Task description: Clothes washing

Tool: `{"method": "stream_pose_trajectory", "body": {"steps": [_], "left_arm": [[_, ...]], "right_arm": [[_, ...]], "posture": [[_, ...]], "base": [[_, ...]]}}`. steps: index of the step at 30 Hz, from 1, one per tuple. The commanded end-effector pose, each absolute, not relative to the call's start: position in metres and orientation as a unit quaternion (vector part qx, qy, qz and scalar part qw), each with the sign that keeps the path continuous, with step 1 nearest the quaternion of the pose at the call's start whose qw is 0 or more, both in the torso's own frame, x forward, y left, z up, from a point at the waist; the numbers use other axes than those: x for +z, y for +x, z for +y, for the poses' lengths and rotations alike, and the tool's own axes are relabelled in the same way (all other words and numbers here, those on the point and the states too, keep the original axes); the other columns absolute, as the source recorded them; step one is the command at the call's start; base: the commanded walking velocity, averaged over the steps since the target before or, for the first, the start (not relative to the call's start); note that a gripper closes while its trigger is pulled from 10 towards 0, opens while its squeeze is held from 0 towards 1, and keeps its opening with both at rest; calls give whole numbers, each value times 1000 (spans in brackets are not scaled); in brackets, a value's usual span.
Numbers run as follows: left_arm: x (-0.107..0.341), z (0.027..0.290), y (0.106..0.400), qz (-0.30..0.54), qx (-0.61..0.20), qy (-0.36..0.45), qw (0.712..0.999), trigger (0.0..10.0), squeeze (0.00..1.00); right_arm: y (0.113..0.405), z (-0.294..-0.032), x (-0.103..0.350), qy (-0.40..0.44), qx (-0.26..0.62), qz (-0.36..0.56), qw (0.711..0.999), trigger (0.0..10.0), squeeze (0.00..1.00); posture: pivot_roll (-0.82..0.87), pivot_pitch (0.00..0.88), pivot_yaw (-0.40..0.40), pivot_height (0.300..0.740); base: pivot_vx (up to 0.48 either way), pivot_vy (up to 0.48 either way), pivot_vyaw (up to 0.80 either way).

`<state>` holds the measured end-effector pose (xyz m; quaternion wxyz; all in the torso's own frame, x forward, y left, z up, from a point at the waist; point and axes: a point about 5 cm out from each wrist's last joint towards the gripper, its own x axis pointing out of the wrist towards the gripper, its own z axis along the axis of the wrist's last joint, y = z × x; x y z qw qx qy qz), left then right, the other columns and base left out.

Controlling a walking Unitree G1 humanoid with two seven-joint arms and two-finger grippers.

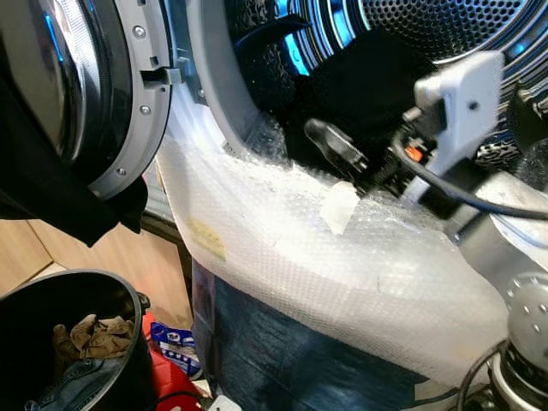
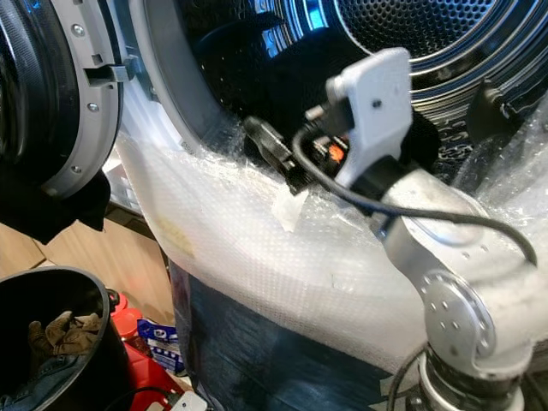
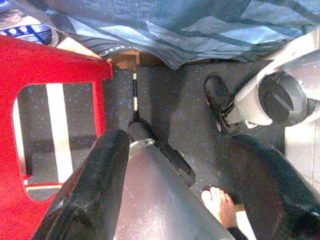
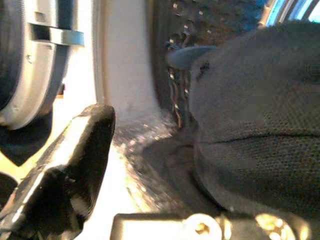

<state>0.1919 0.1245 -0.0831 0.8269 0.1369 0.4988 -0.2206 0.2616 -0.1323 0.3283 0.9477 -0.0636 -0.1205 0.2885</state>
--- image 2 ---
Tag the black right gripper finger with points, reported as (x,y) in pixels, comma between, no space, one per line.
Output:
(271,145)

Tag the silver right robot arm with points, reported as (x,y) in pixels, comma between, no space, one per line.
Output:
(454,291)

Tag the white tape piece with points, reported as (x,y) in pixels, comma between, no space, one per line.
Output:
(287,210)

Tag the black drum paddle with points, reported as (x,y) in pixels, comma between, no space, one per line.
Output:
(227,36)
(492,116)

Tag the clear bubble wrap sheet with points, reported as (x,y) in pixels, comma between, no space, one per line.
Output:
(308,282)

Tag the grey washer door gasket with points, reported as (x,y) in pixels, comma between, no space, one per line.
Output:
(163,68)

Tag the perforated steel washer drum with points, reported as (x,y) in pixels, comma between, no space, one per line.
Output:
(419,21)

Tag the black garment draped over door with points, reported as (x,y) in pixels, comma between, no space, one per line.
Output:
(43,214)

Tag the blue and white packet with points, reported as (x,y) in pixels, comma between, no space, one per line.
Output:
(159,341)

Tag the red lidded bottle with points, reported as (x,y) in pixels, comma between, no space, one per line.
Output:
(127,318)

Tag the olive brown garment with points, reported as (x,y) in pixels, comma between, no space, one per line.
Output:
(64,334)

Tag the red plastic container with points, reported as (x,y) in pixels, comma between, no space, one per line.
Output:
(154,385)

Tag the black laundry basket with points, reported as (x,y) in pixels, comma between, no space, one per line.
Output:
(111,368)

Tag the blue denim garment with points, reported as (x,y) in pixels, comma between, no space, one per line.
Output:
(51,381)

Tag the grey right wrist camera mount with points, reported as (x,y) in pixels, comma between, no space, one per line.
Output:
(372,94)

